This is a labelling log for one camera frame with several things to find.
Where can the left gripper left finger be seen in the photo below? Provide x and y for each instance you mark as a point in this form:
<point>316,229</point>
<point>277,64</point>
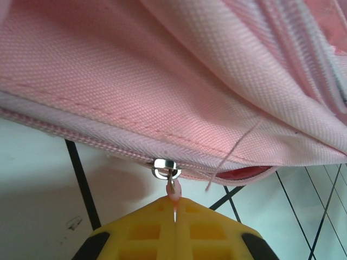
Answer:
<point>146,233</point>

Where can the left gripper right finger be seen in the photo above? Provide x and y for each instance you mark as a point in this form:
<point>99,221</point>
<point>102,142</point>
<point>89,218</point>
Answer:
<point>206,233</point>

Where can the pink backpack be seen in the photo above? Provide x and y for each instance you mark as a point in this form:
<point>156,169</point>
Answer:
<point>162,81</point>

